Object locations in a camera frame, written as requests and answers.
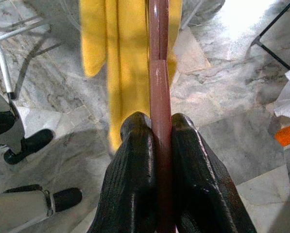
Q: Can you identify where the robot right leg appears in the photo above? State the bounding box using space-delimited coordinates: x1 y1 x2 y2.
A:
0 184 84 233

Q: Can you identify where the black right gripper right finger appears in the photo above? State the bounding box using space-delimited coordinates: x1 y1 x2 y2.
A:
171 113 257 233

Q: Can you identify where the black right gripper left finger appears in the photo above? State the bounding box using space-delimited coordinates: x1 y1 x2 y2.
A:
88 111 157 233

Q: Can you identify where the yellow garment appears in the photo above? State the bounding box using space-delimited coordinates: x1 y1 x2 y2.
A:
79 0 183 151

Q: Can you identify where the pink plastic hanger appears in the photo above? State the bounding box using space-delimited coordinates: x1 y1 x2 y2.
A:
148 0 178 233

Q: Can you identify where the orange garment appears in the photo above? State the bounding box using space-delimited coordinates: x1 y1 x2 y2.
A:
274 121 290 148

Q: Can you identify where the black metal drying rack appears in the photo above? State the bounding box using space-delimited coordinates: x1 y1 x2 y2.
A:
245 0 290 71

